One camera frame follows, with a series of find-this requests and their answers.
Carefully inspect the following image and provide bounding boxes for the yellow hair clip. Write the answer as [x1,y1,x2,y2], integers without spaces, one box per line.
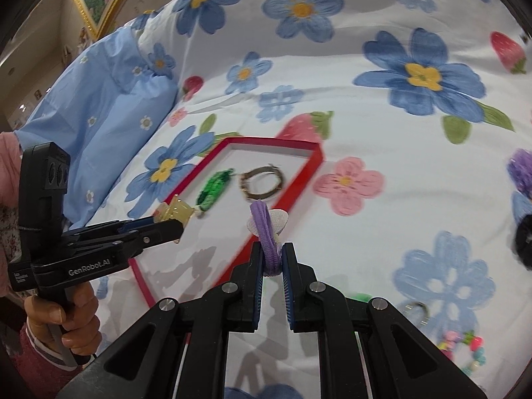
[153,195,196,244]

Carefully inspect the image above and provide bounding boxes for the small-flowered patterned garment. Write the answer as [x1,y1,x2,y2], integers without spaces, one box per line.
[0,203,23,296]

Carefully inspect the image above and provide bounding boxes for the red jewelry box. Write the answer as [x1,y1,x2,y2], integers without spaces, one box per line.
[129,135,325,310]

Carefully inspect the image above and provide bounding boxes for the purple scrunchie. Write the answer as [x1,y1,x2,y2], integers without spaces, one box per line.
[506,148,532,200]

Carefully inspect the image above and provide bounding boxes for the gold wrist watch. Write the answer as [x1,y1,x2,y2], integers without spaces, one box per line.
[238,164,287,202]

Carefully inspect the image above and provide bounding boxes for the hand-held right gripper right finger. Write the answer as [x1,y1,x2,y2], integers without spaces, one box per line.
[282,241,488,399]

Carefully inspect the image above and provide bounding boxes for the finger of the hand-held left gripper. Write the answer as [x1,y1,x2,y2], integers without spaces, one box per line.
[110,219,186,267]
[62,216,159,242]

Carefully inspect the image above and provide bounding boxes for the colourful bead bracelet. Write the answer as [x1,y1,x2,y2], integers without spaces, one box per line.
[436,330,487,377]

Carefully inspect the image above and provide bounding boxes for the person's left hand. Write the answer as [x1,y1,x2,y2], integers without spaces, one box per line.
[24,283,101,366]

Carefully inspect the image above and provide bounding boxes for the black scrunchie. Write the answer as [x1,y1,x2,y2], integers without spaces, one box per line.
[510,214,532,269]

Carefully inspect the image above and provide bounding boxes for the purple hair tie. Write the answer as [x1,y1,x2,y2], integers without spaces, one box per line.
[246,199,290,278]

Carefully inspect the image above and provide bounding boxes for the person's left forearm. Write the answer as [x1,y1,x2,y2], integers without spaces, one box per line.
[0,320,90,399]

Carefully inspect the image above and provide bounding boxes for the gold rhinestone ring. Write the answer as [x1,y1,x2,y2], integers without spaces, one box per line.
[402,301,431,326]

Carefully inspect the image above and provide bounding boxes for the pink garment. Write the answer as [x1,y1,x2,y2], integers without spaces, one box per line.
[0,132,22,212]

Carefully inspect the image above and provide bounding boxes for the green braided turtle keychain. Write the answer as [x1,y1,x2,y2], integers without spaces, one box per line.
[196,168,235,219]

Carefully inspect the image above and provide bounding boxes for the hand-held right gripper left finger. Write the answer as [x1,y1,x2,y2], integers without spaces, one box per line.
[54,241,267,399]

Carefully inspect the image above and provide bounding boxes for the light blue flowered pillow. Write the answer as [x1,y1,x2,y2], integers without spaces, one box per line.
[14,25,184,227]

